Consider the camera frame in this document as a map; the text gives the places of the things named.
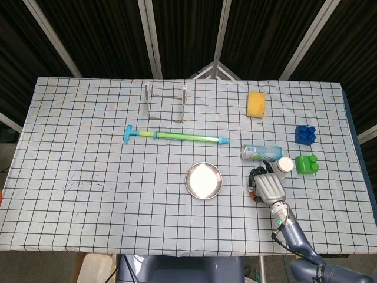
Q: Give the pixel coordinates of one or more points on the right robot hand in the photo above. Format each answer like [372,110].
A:
[269,188]

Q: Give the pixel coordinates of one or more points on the white paper cup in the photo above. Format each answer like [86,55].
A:
[285,165]

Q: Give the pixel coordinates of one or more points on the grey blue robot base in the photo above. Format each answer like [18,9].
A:
[182,269]

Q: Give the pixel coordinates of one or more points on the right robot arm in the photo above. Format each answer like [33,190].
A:
[297,236]

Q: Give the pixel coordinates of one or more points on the round metal plate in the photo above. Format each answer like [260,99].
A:
[203,180]

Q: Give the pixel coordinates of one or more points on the small plastic bottle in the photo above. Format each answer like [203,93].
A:
[260,152]

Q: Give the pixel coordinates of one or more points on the green building block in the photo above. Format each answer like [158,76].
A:
[306,165]

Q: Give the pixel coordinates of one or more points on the blue building block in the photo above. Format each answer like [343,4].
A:
[304,136]

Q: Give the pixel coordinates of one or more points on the white metal table leg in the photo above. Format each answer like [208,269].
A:
[262,269]

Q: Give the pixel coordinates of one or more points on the yellow sponge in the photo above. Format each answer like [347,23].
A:
[256,104]

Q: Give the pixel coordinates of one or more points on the checked blue tablecloth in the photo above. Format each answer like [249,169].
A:
[88,147]

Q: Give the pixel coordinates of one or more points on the green blue water pump toy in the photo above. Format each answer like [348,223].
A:
[176,136]

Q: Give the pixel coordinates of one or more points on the white plastic container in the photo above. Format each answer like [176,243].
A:
[94,268]

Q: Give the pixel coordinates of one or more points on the white triangular screen foot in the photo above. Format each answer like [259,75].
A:
[203,71]

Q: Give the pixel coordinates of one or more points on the dark corrugated screen panel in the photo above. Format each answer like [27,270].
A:
[188,35]
[259,35]
[347,59]
[17,59]
[103,38]

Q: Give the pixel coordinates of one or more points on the white metal screen post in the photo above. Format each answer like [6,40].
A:
[221,29]
[50,32]
[10,122]
[368,135]
[150,38]
[306,38]

